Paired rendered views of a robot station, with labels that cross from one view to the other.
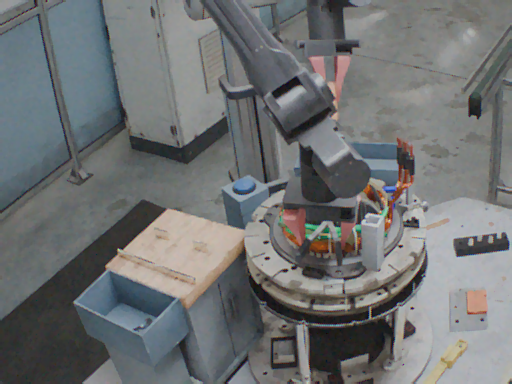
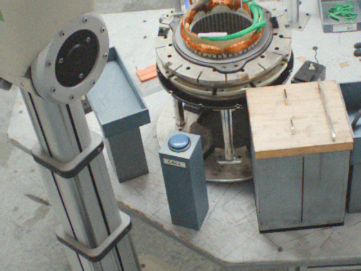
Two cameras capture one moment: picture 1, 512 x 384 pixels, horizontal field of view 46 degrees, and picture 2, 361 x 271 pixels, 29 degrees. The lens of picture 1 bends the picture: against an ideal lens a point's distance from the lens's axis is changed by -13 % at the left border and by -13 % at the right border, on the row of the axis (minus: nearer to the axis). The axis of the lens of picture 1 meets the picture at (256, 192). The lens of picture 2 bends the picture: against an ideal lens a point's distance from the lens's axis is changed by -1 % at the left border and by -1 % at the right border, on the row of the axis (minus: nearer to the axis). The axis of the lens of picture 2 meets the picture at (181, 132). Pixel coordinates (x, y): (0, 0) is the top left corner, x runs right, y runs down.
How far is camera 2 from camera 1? 1.99 m
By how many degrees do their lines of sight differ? 86
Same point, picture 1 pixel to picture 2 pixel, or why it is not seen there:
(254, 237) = (262, 64)
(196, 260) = (297, 96)
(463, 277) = not seen: hidden behind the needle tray
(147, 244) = (306, 133)
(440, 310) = (162, 95)
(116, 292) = (352, 153)
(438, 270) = not seen: hidden behind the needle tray
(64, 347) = not seen: outside the picture
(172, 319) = (350, 90)
